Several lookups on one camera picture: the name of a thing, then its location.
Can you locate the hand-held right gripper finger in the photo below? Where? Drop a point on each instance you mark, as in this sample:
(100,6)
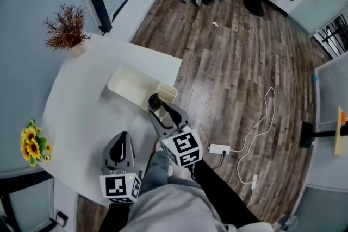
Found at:
(160,130)
(182,116)

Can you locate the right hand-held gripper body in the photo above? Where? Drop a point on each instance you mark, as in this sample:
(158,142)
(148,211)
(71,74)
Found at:
(185,144)

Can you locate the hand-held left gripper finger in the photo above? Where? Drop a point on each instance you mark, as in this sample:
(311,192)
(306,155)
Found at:
(130,157)
(106,157)

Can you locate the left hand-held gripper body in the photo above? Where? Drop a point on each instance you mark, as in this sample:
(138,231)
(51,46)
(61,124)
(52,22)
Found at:
(115,186)

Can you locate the small black object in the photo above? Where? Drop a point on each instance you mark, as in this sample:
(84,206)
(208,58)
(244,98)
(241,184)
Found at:
(154,101)

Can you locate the cream plastic organizer tray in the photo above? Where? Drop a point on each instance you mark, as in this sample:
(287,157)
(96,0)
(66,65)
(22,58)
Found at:
(130,84)

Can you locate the person's right forearm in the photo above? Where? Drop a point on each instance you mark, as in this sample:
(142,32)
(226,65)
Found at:
(220,193)

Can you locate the person's white shoe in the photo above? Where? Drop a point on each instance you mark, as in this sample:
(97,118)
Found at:
(158,146)
(170,170)

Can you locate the person's jeans leg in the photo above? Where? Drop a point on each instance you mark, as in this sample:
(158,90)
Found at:
(156,171)

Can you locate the white power strip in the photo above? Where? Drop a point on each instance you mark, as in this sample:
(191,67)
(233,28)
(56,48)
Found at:
(218,149)

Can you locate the person's grey shirt torso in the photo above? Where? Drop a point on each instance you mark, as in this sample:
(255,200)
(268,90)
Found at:
(174,212)

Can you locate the sunflower bouquet in vase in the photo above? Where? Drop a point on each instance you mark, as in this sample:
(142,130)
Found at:
(32,144)

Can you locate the small white power adapter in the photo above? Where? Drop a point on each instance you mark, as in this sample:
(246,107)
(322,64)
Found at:
(254,182)

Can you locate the paper scrap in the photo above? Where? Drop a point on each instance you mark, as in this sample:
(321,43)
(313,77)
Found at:
(215,24)

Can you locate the clear plastic bin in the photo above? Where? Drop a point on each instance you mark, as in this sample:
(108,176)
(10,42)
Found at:
(285,224)

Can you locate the dried reddish plant white vase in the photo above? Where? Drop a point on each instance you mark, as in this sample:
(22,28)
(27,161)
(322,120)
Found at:
(68,28)

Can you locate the teal ball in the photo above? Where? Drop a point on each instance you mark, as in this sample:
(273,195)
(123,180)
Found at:
(315,78)

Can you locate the black kettle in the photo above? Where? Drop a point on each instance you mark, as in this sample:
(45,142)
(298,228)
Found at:
(344,129)

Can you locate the orange cup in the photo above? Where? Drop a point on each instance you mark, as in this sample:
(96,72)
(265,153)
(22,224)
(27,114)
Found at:
(344,117)

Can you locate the black metal railing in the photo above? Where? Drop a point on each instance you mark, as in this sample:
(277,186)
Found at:
(333,35)

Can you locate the black wall socket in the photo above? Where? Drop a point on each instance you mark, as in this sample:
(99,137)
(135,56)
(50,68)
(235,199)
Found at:
(62,218)

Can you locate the wooden top pedestal table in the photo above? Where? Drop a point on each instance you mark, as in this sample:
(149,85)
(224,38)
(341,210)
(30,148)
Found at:
(339,135)

